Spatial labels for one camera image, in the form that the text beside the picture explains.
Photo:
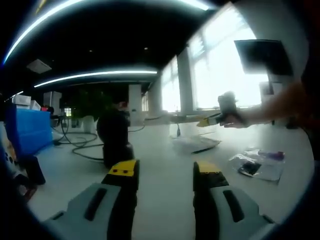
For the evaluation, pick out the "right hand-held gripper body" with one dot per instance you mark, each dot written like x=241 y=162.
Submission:
x=227 y=105

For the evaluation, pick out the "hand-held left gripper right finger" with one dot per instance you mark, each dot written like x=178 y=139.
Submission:
x=215 y=220

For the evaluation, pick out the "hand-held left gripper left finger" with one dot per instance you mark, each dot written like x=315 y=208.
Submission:
x=70 y=225

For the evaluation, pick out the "clear sheet goods packet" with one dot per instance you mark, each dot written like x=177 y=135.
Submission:
x=265 y=170

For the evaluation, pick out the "person's right hand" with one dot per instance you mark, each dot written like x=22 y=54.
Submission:
x=241 y=123

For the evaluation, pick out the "white table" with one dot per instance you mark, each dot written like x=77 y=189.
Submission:
x=162 y=150

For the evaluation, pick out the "black handheld device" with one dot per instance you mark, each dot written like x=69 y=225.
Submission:
x=32 y=170

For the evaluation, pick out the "black barcode scanner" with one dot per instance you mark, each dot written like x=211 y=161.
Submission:
x=115 y=135

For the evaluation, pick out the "blue plastic box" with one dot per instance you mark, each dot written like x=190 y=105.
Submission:
x=32 y=130

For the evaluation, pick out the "white ceiling light strip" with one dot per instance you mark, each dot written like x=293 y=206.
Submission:
x=100 y=74
x=75 y=17

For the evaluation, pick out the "white ceiling air vent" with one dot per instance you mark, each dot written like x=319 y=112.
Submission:
x=38 y=65

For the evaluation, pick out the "black wall monitor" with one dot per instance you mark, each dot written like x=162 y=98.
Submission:
x=262 y=57

